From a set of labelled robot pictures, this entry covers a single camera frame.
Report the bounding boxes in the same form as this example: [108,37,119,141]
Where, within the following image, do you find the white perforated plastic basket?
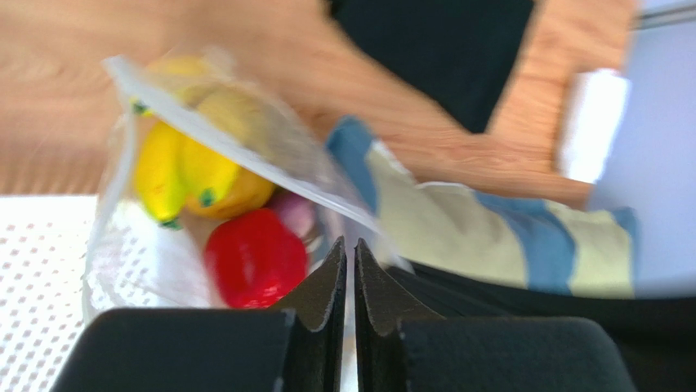
[1,195,215,391]

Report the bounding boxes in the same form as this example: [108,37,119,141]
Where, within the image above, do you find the black folded cloth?
[328,0,534,134]

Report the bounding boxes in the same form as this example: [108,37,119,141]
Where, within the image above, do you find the white rolled towel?
[555,68,631,185]

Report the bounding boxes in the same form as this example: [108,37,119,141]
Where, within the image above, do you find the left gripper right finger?
[355,240,635,391]

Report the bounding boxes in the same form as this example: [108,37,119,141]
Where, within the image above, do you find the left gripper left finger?
[54,238,347,391]

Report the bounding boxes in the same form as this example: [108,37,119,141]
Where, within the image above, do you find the yellow fake bananas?
[135,56,275,229]

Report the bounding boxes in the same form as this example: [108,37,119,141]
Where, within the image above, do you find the clear zip top bag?
[83,54,409,320]

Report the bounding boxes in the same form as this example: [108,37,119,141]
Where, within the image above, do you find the red fake fruit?
[203,208,308,309]

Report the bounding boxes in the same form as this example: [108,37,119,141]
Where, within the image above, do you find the plaid checkered pillow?
[326,117,639,299]

